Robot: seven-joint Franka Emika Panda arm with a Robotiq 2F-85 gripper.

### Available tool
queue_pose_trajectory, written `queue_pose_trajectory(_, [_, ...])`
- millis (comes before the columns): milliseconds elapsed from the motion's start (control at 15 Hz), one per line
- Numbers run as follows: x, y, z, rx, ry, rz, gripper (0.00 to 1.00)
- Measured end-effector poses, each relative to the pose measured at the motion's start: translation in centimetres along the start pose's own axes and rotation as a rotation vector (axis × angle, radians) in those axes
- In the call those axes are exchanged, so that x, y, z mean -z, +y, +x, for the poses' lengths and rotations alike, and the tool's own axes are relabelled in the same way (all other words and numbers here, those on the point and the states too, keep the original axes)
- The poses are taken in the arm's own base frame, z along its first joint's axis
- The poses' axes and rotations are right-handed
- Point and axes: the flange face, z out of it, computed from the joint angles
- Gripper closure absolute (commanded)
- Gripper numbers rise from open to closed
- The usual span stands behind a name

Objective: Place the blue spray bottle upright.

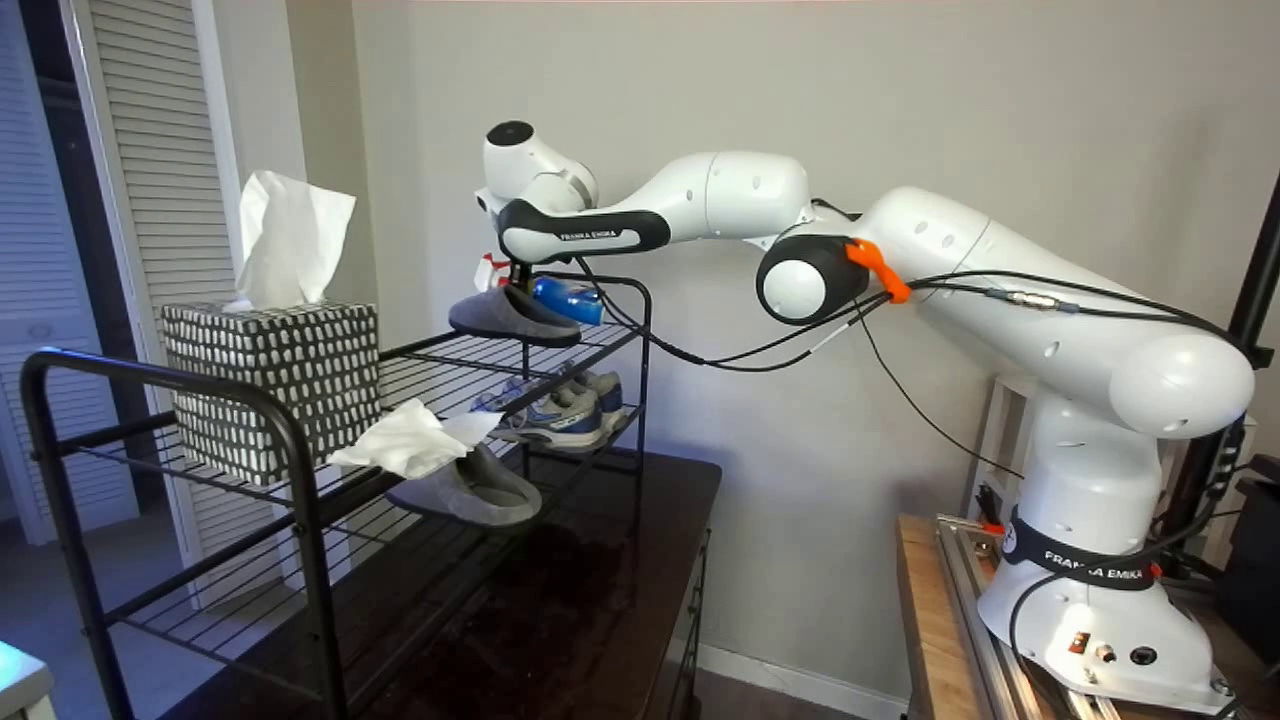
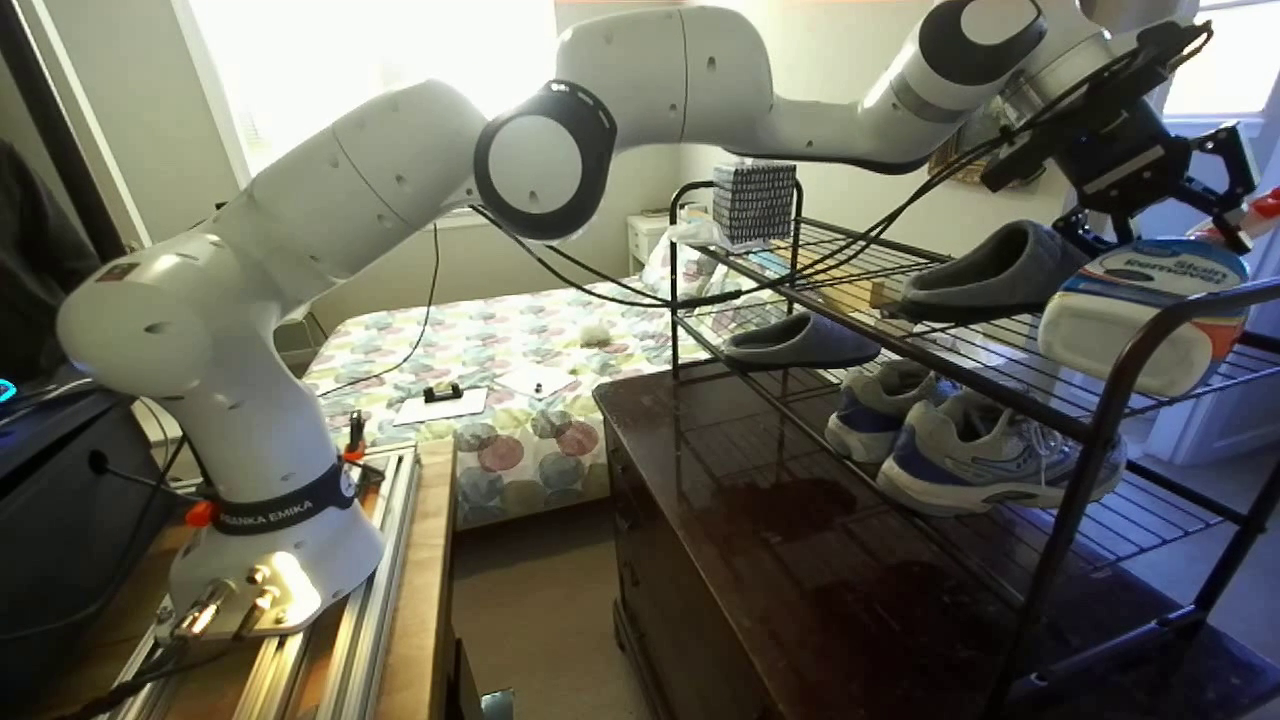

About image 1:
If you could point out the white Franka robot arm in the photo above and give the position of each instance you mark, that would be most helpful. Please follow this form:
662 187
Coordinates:
1066 332

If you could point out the grey slipper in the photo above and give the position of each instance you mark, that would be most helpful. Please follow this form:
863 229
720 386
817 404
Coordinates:
514 322
473 491

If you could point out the grey blue sneaker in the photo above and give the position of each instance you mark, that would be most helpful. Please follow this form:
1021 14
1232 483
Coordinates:
564 386
572 418

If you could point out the crumpled white tissue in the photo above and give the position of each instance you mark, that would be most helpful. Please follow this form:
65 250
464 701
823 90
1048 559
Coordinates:
405 440

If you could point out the white tissue in box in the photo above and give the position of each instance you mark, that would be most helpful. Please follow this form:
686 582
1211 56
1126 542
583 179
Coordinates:
286 243

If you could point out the patterned tissue box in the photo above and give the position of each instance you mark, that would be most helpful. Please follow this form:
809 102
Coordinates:
281 386

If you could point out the black metal shoe rack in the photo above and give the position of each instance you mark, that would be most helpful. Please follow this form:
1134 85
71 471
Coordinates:
307 440

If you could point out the white louvered closet door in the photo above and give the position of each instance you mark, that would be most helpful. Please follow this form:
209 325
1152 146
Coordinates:
162 203

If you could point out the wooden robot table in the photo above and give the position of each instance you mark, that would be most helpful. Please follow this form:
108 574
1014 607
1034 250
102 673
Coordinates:
925 624

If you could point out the white object corner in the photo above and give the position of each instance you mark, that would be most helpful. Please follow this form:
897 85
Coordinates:
21 680

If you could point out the black stand pole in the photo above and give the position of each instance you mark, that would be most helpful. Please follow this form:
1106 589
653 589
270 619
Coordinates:
1253 295

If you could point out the black computer case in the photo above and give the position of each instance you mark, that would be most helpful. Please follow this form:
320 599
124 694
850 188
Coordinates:
1257 554

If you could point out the white box by wall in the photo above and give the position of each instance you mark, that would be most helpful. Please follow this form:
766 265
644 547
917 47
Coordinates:
1003 445

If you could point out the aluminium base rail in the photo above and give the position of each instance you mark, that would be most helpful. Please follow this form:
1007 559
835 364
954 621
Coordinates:
981 624

